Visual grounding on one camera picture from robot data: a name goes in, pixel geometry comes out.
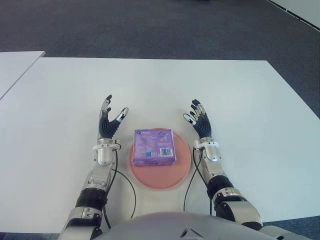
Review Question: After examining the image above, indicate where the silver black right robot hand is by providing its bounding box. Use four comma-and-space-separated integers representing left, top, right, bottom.
182, 98, 214, 139

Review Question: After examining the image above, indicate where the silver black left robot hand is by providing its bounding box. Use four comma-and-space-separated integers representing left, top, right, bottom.
98, 94, 130, 140

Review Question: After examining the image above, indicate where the purple tissue paper pack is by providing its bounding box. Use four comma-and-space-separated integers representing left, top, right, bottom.
132, 128, 177, 167

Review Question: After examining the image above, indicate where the round pink plate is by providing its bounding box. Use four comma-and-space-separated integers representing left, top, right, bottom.
128, 127, 193, 192

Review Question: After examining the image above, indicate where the silver robot torso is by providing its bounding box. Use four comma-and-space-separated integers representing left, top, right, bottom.
98, 211, 320, 240

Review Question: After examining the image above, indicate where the white side table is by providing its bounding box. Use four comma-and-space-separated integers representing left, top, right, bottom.
0, 51, 46, 100

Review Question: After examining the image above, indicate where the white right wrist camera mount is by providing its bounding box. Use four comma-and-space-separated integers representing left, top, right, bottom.
192, 139, 220, 151

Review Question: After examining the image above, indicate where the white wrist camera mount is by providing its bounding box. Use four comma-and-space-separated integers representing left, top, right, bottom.
192, 139, 220, 151
92, 141, 123, 151

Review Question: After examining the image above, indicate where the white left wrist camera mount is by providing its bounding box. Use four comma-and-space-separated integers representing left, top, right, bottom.
92, 141, 123, 151

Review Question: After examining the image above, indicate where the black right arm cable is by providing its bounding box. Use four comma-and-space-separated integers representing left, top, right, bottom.
184, 147, 214, 216

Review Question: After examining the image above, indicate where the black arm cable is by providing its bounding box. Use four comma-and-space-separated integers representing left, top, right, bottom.
103, 146, 137, 230
184, 147, 214, 216

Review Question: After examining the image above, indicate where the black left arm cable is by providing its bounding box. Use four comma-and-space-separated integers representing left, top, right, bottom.
103, 146, 137, 230

